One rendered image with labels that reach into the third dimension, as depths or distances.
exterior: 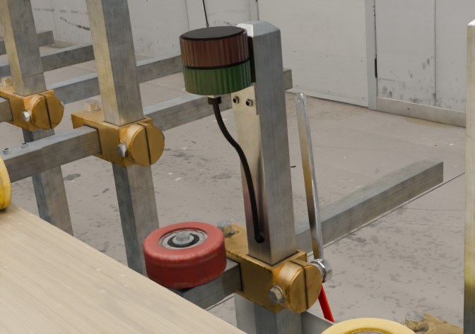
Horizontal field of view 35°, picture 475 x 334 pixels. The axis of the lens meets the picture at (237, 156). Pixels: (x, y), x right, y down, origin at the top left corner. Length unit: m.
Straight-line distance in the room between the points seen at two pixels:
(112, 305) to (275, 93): 0.24
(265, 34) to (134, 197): 0.33
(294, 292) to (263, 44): 0.24
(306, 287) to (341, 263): 1.82
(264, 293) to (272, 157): 0.14
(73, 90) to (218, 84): 0.58
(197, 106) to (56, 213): 0.30
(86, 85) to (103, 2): 0.36
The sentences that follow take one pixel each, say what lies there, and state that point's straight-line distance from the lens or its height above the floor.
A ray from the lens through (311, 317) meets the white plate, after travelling 0.80.
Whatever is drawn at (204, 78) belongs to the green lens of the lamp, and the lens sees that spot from 0.64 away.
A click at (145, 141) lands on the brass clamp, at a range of 0.89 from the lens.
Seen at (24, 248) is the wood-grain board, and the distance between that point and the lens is 0.79.
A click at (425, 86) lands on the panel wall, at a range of 3.94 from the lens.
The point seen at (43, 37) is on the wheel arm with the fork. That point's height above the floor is 0.95.
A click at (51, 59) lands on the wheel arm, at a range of 1.46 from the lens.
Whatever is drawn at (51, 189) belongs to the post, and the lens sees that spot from 1.16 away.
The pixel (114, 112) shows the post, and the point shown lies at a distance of 0.90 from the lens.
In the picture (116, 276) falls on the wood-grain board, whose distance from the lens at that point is 0.70.
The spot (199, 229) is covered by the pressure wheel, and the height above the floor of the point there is 0.91.
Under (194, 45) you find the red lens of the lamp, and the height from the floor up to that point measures 1.10.
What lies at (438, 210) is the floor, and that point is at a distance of 2.94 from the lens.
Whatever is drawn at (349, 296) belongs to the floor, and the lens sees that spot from 2.38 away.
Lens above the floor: 1.23
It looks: 20 degrees down
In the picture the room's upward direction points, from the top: 6 degrees counter-clockwise
